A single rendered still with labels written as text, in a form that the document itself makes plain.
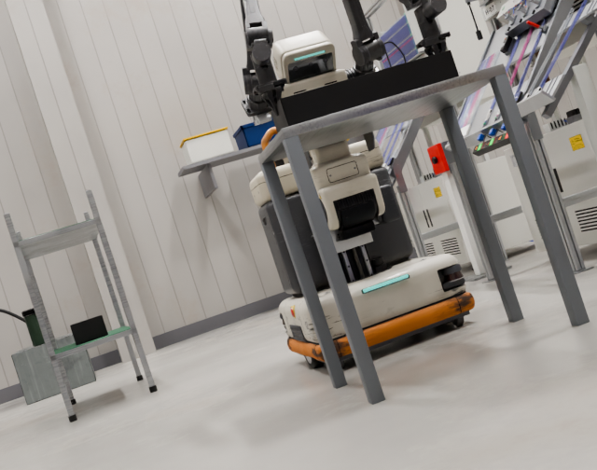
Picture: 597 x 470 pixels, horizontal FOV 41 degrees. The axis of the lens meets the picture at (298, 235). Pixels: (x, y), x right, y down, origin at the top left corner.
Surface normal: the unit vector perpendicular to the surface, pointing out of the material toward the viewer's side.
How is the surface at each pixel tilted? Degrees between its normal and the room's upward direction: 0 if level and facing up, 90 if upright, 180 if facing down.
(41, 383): 90
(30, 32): 90
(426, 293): 90
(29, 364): 90
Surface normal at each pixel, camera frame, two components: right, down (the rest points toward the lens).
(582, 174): -0.91, 0.29
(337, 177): 0.24, 0.05
